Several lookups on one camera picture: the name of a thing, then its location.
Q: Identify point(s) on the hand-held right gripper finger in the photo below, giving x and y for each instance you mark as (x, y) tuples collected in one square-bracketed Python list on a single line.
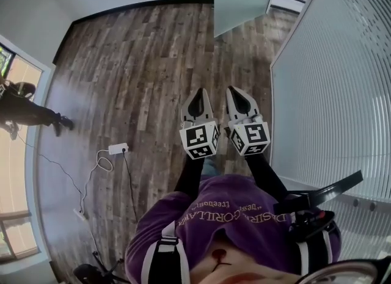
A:
[(250, 102), (229, 105)]

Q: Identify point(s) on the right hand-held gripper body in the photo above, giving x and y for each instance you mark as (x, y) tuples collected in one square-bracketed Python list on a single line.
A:
[(250, 137)]

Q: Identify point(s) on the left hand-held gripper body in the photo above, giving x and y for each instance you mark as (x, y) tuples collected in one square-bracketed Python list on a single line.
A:
[(198, 139)]

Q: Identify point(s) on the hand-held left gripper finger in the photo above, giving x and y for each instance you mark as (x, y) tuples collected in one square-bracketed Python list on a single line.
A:
[(187, 105), (208, 105)]

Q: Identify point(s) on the striped frosted glass door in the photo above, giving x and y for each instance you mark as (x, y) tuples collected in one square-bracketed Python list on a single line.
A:
[(330, 93)]

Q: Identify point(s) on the person's right forearm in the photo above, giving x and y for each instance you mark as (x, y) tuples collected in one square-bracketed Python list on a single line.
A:
[(265, 176)]

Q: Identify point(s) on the person's left forearm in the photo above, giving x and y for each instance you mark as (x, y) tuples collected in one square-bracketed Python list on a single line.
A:
[(191, 176)]

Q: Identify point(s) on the blue jeans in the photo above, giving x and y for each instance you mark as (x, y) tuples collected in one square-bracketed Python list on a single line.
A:
[(210, 168)]

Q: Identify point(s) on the purple shirt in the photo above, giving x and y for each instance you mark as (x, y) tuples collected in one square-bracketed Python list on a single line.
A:
[(232, 215)]

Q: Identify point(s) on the white power strip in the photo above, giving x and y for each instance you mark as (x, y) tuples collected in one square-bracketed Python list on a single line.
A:
[(118, 148)]

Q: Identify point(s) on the black chest-mounted device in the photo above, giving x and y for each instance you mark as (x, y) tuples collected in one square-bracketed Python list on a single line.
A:
[(311, 223)]

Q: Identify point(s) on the black skirting board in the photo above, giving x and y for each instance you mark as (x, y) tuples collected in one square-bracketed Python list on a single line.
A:
[(91, 17)]

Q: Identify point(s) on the black tripod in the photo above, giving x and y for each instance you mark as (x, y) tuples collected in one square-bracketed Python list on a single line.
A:
[(91, 273)]

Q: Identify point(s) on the window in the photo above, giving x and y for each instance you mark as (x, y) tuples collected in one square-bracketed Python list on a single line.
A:
[(15, 185)]

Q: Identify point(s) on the black eyeglasses frame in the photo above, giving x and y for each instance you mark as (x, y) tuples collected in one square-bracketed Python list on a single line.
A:
[(345, 270)]

